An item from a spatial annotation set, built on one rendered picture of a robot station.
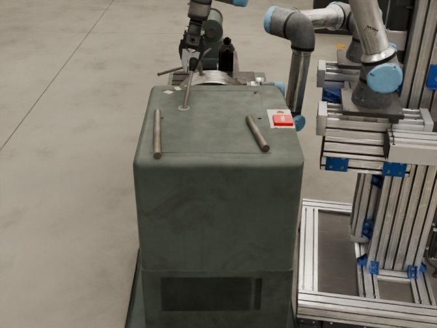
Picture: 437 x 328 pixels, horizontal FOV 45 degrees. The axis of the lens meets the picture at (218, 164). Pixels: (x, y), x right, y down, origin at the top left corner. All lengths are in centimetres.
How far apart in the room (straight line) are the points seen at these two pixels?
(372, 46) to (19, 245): 229
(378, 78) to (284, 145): 49
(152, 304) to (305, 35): 117
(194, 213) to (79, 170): 245
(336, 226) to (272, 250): 140
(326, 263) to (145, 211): 140
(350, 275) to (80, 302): 136
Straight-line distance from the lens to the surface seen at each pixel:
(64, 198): 365
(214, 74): 210
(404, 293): 271
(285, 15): 224
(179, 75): 283
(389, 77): 190
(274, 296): 178
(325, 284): 265
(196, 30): 186
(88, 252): 317
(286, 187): 152
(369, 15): 185
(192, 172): 147
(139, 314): 202
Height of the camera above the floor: 200
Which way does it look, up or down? 31 degrees down
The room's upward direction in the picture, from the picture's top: 1 degrees clockwise
